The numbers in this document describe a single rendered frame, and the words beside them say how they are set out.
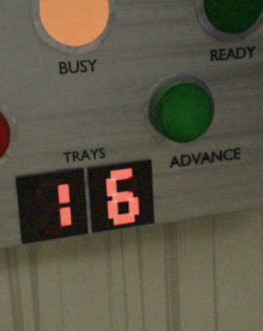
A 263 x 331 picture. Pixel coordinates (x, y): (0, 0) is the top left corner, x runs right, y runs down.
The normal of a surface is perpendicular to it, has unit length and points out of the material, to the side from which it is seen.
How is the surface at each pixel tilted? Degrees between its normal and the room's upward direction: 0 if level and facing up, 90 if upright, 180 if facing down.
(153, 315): 90
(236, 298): 90
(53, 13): 90
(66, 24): 90
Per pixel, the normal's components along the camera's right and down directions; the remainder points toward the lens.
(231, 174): 0.29, 0.22
